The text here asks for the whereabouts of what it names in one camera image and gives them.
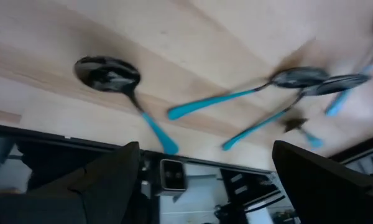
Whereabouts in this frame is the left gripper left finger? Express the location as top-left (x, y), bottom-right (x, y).
top-left (0, 141), bottom-right (140, 224)

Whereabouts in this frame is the black metal table frame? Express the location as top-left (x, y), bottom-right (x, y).
top-left (0, 122), bottom-right (373, 175)

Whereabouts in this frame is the black object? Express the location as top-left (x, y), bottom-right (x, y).
top-left (73, 55), bottom-right (180, 156)

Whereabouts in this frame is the black box with labels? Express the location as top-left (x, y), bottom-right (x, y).
top-left (219, 167), bottom-right (288, 224)

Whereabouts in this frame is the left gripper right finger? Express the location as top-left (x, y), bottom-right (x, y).
top-left (272, 139), bottom-right (373, 224)

